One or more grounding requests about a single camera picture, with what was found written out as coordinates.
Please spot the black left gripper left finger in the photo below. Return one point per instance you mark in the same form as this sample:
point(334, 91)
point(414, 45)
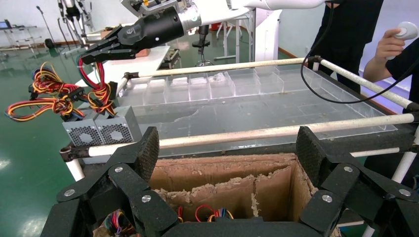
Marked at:
point(127, 183)

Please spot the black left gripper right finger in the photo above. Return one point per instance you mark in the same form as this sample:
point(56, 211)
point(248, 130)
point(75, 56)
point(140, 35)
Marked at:
point(343, 183)

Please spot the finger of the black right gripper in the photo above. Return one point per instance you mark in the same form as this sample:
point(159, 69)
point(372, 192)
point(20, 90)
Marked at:
point(111, 55)
point(109, 41)

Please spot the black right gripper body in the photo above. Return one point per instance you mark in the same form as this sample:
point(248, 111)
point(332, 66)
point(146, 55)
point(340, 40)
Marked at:
point(154, 29)

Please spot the white handheld controller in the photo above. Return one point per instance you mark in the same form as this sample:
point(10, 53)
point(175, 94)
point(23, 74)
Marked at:
point(407, 31)

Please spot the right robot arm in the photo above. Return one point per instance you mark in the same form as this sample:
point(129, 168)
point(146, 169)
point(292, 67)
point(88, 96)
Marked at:
point(222, 11)

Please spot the bare person forearm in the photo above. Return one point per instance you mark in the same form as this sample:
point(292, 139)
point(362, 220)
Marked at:
point(373, 70)

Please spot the bare person hand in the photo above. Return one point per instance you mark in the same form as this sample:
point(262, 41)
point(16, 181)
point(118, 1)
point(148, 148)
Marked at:
point(388, 44)

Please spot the small brown box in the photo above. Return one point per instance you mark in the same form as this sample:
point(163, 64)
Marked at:
point(105, 33)

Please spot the reddish brown block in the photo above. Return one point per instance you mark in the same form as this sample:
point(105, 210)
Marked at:
point(144, 53)

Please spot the white table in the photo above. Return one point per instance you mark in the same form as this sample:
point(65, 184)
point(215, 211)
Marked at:
point(150, 62)

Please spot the black tripod stand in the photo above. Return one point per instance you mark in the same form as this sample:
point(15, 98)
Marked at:
point(70, 9)

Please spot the black office stool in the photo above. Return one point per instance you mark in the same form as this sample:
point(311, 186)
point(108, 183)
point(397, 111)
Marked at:
point(203, 42)

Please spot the white cart leg pipe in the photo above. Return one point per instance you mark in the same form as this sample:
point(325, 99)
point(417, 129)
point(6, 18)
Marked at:
point(401, 170)
point(76, 170)

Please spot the thin black floor stand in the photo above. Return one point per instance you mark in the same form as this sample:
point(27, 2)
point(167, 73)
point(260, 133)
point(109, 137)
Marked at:
point(49, 43)

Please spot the brown cardboard divider box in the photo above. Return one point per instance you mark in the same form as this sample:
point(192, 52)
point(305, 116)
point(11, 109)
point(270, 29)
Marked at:
point(212, 170)

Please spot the grey background desk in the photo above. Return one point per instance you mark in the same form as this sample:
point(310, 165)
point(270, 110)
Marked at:
point(19, 28)

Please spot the white cabinet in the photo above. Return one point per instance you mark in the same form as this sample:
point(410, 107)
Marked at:
point(268, 36)

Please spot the clear acrylic divider tray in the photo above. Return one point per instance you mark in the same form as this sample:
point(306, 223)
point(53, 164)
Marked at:
point(245, 104)

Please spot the person in black clothes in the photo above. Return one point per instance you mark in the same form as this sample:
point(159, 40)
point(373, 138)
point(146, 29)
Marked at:
point(406, 65)
point(353, 32)

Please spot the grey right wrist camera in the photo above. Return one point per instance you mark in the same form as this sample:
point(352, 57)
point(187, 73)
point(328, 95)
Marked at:
point(154, 5)

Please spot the white cart frame pipe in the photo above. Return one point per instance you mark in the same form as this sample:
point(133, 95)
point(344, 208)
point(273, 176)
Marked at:
point(121, 85)
point(229, 134)
point(373, 152)
point(212, 67)
point(363, 83)

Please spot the black pipe frame cart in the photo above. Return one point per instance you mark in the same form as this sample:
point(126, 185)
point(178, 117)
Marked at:
point(376, 139)

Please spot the white legged table frame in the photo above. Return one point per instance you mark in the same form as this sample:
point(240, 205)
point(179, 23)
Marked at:
point(238, 42)

